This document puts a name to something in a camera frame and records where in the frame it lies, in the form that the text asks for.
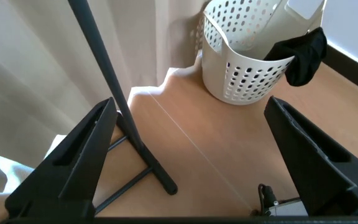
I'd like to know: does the black clothes rack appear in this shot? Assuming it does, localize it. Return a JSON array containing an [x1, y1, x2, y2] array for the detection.
[[68, 0, 179, 215]]

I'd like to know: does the black garment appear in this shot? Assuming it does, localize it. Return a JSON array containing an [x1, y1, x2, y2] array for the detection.
[[263, 27, 328, 88]]

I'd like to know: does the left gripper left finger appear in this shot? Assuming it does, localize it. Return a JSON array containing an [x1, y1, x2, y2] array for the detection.
[[4, 96, 119, 219]]

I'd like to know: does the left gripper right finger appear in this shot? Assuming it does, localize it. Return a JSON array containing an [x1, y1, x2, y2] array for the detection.
[[263, 95, 358, 218]]

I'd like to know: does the white laundry basket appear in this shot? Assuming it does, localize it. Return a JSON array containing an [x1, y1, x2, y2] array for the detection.
[[201, 0, 328, 106]]

